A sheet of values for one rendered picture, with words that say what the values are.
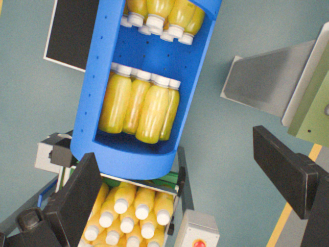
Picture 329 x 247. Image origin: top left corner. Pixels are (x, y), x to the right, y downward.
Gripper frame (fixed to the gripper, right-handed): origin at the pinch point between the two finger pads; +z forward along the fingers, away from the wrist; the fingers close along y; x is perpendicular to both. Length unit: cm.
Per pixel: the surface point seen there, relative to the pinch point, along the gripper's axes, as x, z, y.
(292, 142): -81, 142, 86
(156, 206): -41, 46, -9
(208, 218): -49, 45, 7
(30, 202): -47, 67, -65
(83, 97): -1.0, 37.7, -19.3
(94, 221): -43, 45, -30
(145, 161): -16.7, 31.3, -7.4
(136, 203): -39, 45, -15
